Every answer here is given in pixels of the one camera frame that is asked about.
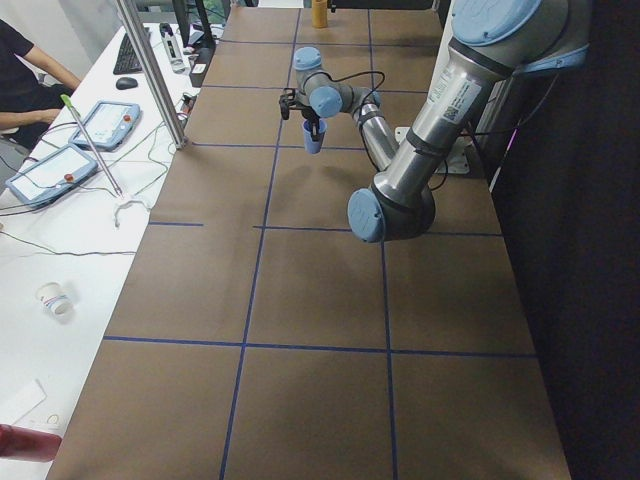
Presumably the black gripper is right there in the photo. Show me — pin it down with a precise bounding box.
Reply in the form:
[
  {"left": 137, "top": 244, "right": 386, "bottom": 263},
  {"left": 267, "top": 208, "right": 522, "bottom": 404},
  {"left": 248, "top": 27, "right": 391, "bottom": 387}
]
[{"left": 302, "top": 108, "right": 321, "bottom": 133}]

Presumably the blue plastic cup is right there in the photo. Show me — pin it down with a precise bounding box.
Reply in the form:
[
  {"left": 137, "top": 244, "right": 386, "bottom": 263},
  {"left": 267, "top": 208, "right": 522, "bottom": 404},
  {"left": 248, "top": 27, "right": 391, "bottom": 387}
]
[{"left": 302, "top": 119, "right": 327, "bottom": 154}]

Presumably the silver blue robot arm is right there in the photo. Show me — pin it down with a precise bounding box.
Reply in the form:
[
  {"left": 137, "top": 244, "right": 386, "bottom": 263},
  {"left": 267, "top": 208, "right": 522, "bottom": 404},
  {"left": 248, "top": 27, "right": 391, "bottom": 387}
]
[{"left": 280, "top": 0, "right": 593, "bottom": 243}]

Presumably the yellow brown cup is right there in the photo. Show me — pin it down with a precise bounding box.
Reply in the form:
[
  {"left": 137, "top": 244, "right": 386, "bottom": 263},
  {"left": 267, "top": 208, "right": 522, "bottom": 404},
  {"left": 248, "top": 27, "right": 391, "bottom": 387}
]
[{"left": 311, "top": 0, "right": 328, "bottom": 29}]

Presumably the white paper cup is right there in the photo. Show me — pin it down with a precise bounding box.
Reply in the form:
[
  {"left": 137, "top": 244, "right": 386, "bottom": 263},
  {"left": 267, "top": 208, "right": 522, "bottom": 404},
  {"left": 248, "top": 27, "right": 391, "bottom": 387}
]
[{"left": 35, "top": 282, "right": 73, "bottom": 320}]

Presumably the black keyboard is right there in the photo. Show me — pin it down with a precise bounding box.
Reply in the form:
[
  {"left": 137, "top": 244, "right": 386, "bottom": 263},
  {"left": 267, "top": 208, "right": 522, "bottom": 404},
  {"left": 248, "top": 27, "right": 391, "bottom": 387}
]
[{"left": 113, "top": 33, "right": 142, "bottom": 75}]

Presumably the black computer mouse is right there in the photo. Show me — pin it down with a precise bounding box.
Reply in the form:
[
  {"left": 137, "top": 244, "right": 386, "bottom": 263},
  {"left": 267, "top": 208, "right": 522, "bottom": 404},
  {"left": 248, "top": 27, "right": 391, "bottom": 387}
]
[{"left": 115, "top": 77, "right": 138, "bottom": 90}]

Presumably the far teach pendant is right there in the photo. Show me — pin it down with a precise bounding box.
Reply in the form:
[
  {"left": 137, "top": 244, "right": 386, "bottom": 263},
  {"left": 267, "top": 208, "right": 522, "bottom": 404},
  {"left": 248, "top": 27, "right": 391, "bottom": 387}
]
[{"left": 82, "top": 101, "right": 141, "bottom": 152}]

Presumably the teach pendant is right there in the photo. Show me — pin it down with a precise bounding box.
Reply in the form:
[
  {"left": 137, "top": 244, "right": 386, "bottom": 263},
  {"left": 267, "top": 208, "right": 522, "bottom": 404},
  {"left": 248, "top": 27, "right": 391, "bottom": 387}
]
[
  {"left": 5, "top": 144, "right": 98, "bottom": 207},
  {"left": 82, "top": 101, "right": 141, "bottom": 152}
]

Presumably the long metal rod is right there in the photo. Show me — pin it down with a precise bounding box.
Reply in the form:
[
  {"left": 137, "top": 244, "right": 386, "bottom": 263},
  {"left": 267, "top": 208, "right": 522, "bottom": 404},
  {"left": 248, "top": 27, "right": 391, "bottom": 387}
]
[{"left": 60, "top": 94, "right": 124, "bottom": 197}]

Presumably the near teach pendant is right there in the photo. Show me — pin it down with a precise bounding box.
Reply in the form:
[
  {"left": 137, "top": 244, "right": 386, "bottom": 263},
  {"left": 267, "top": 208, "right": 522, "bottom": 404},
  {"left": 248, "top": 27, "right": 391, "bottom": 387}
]
[{"left": 5, "top": 144, "right": 98, "bottom": 207}]

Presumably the seated person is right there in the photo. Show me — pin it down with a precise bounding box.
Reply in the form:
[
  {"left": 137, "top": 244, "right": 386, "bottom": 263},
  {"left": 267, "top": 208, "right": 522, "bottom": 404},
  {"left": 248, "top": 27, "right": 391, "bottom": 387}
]
[{"left": 1, "top": 22, "right": 81, "bottom": 150}]

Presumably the white paper strip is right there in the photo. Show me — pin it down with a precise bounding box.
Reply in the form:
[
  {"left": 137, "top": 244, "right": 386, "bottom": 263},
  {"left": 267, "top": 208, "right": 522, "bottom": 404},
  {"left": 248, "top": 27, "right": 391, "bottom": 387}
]
[{"left": 1, "top": 379, "right": 47, "bottom": 425}]

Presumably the red bottle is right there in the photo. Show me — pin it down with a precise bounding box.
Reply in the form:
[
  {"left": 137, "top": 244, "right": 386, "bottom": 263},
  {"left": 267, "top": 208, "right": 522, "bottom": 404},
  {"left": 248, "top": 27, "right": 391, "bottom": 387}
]
[{"left": 1, "top": 424, "right": 62, "bottom": 462}]

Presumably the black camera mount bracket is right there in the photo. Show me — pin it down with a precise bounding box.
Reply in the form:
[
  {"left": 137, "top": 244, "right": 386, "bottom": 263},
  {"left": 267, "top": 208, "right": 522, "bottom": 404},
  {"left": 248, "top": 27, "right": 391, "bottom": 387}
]
[{"left": 278, "top": 88, "right": 306, "bottom": 121}]

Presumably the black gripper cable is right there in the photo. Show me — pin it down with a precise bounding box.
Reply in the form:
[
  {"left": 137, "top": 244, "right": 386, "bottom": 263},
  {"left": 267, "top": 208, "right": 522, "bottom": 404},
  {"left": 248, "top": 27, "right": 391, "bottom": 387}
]
[{"left": 329, "top": 70, "right": 387, "bottom": 116}]

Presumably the aluminium frame post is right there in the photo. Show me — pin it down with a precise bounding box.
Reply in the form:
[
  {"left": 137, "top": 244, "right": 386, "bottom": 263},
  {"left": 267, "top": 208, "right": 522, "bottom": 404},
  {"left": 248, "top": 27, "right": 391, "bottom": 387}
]
[{"left": 115, "top": 0, "right": 187, "bottom": 150}]

